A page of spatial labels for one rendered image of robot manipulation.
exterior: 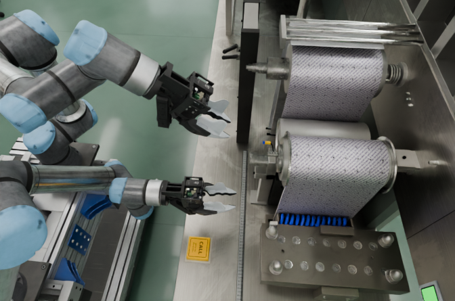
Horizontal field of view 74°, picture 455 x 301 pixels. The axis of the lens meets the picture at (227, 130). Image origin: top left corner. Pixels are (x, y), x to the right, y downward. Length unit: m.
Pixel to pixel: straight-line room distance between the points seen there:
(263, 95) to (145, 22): 2.29
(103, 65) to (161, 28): 2.84
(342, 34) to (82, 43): 0.64
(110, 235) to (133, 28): 2.21
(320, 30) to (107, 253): 1.56
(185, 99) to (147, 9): 3.15
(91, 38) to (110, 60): 0.04
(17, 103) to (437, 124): 0.86
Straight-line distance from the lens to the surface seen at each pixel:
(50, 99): 0.64
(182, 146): 2.33
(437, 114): 0.84
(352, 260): 1.00
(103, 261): 1.90
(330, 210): 0.98
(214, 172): 1.18
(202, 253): 1.05
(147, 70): 0.58
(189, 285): 1.06
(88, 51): 0.57
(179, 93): 0.60
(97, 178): 1.00
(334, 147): 0.79
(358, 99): 0.93
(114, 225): 1.94
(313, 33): 0.88
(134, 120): 2.56
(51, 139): 1.27
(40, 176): 0.90
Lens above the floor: 1.95
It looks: 55 degrees down
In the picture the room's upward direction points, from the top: straight up
